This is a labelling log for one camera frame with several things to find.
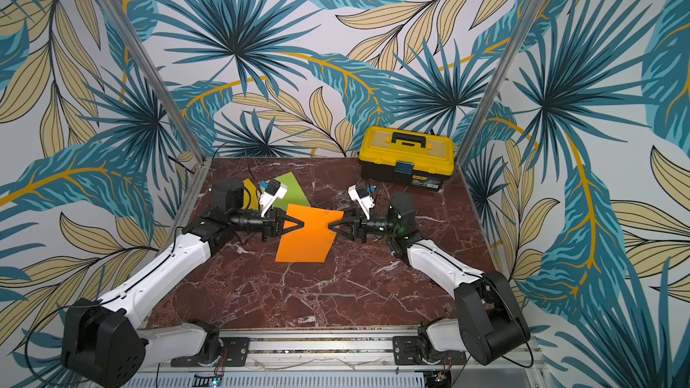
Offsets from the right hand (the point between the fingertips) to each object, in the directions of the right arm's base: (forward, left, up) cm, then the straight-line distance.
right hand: (332, 223), depth 72 cm
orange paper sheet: (-4, +5, -3) cm, 7 cm away
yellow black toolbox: (+33, -28, -9) cm, 45 cm away
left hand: (-2, +8, +2) cm, 9 cm away
